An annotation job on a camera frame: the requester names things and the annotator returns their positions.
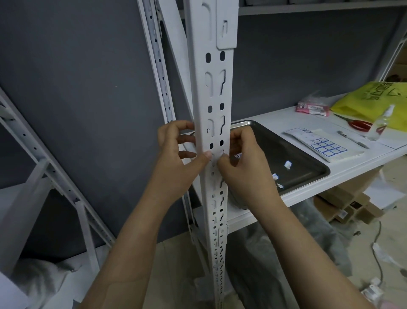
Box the red scissors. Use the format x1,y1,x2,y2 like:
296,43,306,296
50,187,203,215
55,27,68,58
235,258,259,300
334,114,373,131

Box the clear spray bottle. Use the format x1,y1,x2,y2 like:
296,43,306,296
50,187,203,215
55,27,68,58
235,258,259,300
365,104,396,141

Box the yellow-green plastic bag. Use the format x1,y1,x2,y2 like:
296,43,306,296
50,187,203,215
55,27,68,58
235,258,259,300
330,81,407,132

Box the black cable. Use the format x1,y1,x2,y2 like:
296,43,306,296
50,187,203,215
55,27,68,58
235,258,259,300
372,221,384,279

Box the white metal shelving rack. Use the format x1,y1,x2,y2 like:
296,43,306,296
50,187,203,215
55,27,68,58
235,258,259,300
187,92,407,235

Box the cardboard box with dark print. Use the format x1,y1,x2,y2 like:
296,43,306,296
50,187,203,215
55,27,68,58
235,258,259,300
386,48,407,83

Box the person's left forearm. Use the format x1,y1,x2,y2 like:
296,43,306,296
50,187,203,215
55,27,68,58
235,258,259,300
78,191,178,309

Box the pink packet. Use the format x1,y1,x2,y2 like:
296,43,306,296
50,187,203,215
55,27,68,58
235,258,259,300
295,94,331,118

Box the pink round disc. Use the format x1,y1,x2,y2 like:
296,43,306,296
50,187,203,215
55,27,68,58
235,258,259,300
380,298,404,309

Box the brown cardboard box piece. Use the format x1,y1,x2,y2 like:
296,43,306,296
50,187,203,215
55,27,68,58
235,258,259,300
313,167,384,225

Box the grey pen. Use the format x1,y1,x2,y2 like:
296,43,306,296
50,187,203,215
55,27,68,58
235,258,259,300
337,130,371,149

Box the white perforated shelf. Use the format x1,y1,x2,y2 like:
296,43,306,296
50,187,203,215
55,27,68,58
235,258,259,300
184,0,239,309

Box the white paper sheet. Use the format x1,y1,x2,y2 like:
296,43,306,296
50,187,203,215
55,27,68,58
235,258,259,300
364,183,406,211

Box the person's left hand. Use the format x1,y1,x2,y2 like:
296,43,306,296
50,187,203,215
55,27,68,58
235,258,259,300
148,120,213,209

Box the person's right forearm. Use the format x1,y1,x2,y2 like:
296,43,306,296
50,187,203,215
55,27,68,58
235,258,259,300
256,199,376,309

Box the person's grey clothing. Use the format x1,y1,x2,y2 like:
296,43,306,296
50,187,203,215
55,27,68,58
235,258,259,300
227,200,352,309

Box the steel tray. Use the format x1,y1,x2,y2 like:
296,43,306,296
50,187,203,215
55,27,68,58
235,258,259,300
190,120,331,211

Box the white paper pad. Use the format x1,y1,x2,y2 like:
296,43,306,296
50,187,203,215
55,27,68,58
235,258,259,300
284,127,365,163

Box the sheet of blue-bordered labels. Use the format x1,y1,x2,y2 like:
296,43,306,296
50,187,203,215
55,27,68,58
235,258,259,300
284,128,347,157

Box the person's right hand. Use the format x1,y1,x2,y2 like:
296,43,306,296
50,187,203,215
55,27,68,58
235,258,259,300
217,129,287,221

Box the white torn paper strip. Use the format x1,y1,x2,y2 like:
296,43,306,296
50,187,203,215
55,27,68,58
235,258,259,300
372,242,407,267

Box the white power strip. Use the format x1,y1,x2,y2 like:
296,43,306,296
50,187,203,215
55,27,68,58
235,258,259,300
361,277,384,301

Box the white-grey cloth bundle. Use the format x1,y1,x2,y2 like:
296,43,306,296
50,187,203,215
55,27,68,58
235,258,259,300
12,258,80,306

